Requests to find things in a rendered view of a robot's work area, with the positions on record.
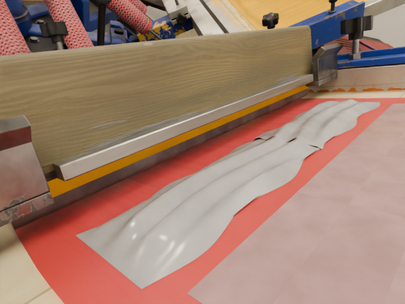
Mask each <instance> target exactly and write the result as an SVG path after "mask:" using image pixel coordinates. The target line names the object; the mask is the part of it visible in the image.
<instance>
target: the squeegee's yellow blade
mask: <svg viewBox="0 0 405 304"><path fill-rule="evenodd" d="M307 88H308V87H306V84H305V85H303V86H300V87H298V88H296V89H293V90H290V91H288V92H286V93H283V94H281V95H278V96H276V97H273V98H271V99H268V100H266V101H264V102H261V103H258V104H256V105H254V106H251V107H249V108H246V109H243V110H241V111H239V112H236V113H234V114H232V115H229V116H226V117H224V118H221V119H219V120H217V121H214V122H211V123H209V124H207V125H204V126H202V127H199V128H196V129H194V130H192V131H189V132H187V133H184V134H182V135H179V136H177V137H175V138H172V139H170V140H167V141H164V142H162V143H160V144H157V145H155V146H153V147H150V148H147V149H145V150H142V151H140V152H138V153H135V154H132V155H130V156H127V157H125V158H123V159H120V160H117V161H115V162H113V163H110V164H108V165H105V166H102V167H100V168H98V169H95V170H93V171H91V172H88V173H85V174H83V175H81V176H78V177H76V178H73V179H71V180H68V181H62V180H60V179H58V178H56V179H54V180H51V181H48V182H47V183H48V186H49V191H50V192H51V194H52V197H56V196H58V195H60V194H63V193H65V192H68V191H70V190H72V189H74V188H77V187H79V186H81V185H84V184H86V183H89V182H91V181H93V180H95V179H98V178H100V177H102V176H105V175H107V174H110V173H112V172H113V171H116V170H118V169H121V168H123V167H125V166H128V165H130V164H132V163H134V162H137V161H139V160H142V159H144V158H146V157H149V156H151V155H153V154H156V153H158V152H160V151H163V150H165V149H167V148H170V147H172V146H174V145H177V144H179V143H181V142H184V141H186V140H188V139H191V138H193V137H195V136H198V135H200V134H202V133H205V132H207V131H209V130H212V129H214V128H216V127H219V126H221V125H223V124H226V123H228V122H230V121H233V120H235V119H237V118H240V117H242V116H244V115H247V114H249V113H251V112H254V111H256V110H259V109H261V108H263V107H265V106H268V105H270V104H272V103H275V102H277V101H280V100H282V99H284V98H286V97H289V96H291V95H293V94H295V93H298V92H301V91H302V90H305V89H307Z"/></svg>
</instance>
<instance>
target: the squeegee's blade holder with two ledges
mask: <svg viewBox="0 0 405 304"><path fill-rule="evenodd" d="M312 81H313V74H307V75H302V76H299V77H297V78H293V79H291V80H288V81H285V82H282V83H279V84H276V85H274V86H271V87H267V88H266V89H262V90H259V91H257V92H254V93H251V94H248V95H245V96H243V97H240V98H236V99H234V100H231V101H228V102H226V103H222V104H220V105H217V106H214V107H211V108H209V109H205V110H202V111H200V112H197V113H194V114H191V115H189V116H185V117H183V118H180V119H177V120H175V121H171V122H169V123H166V124H163V125H160V126H158V127H154V128H151V129H149V130H146V131H143V132H140V133H137V134H135V135H132V136H129V137H126V138H123V139H120V140H118V141H114V142H112V143H109V144H106V145H103V146H101V147H98V148H94V149H92V150H89V151H86V152H83V153H81V154H77V155H75V156H72V157H69V158H67V159H63V160H61V161H58V162H55V163H53V166H54V169H55V172H56V174H57V178H58V179H60V180H62V181H68V180H71V179H73V178H76V177H78V176H81V175H83V174H85V173H88V172H91V171H93V170H95V169H98V168H100V167H102V166H105V165H108V164H110V163H113V162H115V161H117V160H120V159H123V158H125V157H127V156H130V155H132V154H135V153H138V152H140V151H142V150H145V149H147V148H150V147H153V146H155V145H157V144H160V143H162V142H164V141H167V140H170V139H172V138H175V137H177V136H179V135H182V134H184V133H187V132H189V131H192V130H194V129H196V128H199V127H202V126H204V125H207V124H209V123H211V122H214V121H217V120H219V119H221V118H224V117H226V116H229V115H232V114H234V113H236V112H239V111H241V110H243V109H246V108H249V107H251V106H254V105H256V104H258V103H261V102H264V101H266V100H268V99H271V98H273V97H276V96H278V95H281V94H283V93H286V92H288V91H290V90H293V89H296V88H298V87H300V86H303V85H305V84H308V83H311V82H312Z"/></svg>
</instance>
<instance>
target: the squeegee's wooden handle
mask: <svg viewBox="0 0 405 304"><path fill-rule="evenodd" d="M307 74H313V61H312V40H311V29H310V27H309V26H307V25H303V26H296V27H284V28H273V29H266V30H254V31H243V32H236V33H224V34H212V35H206V36H194V37H182V38H176V39H164V40H152V41H146V42H134V43H122V44H115V45H104V46H92V47H85V48H74V49H62V50H55V51H44V52H32V53H25V54H13V55H2V56H0V120H3V119H8V118H13V117H16V116H21V115H24V116H25V117H26V119H27V120H28V122H29V123H30V125H31V139H32V143H33V145H34V149H35V151H36V154H37V157H38V159H39V162H40V165H41V167H42V170H43V173H44V175H45V178H46V181H47V182H48V181H51V180H54V179H56V178H57V174H56V172H55V169H54V166H53V163H55V162H58V161H61V160H63V159H67V158H69V157H72V156H75V155H77V154H81V153H83V152H86V151H89V150H92V149H94V148H98V147H101V146H103V145H106V144H109V143H112V142H114V141H118V140H120V139H123V138H126V137H129V136H132V135H135V134H137V133H140V132H143V131H146V130H149V129H151V128H154V127H158V126H160V125H163V124H166V123H169V122H171V121H175V120H177V119H180V118H183V117H185V116H189V115H191V114H194V113H197V112H200V111H202V110H205V109H209V108H211V107H214V106H217V105H220V104H222V103H226V102H228V101H231V100H234V99H236V98H240V97H243V96H245V95H248V94H251V93H254V92H257V91H259V90H262V89H266V88H267V87H271V86H274V85H276V84H279V83H282V82H285V81H288V80H291V79H293V78H297V77H299V76H302V75H307Z"/></svg>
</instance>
